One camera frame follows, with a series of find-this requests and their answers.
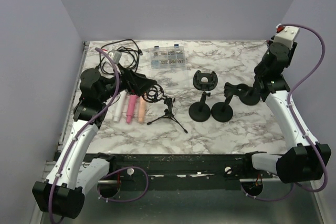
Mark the white microphone grey head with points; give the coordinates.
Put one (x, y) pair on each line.
(119, 107)

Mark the clear screw organiser box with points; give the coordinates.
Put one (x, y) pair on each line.
(172, 57)

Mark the clip desk stand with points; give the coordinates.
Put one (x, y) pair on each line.
(222, 111)

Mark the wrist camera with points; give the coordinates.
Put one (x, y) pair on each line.
(286, 35)
(115, 56)

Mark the pink microphone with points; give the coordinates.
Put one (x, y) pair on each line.
(131, 107)

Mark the shock mount desk stand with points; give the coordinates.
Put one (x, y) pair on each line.
(206, 82)

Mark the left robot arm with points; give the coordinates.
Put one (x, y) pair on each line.
(65, 187)

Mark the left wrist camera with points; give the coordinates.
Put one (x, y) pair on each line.
(115, 56)

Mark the peach microphone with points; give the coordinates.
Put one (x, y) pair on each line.
(142, 110)

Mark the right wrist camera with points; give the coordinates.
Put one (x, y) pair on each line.
(286, 35)

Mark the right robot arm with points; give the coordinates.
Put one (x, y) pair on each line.
(305, 158)

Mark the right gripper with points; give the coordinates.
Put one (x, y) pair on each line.
(291, 53)

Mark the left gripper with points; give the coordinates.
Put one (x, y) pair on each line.
(132, 84)

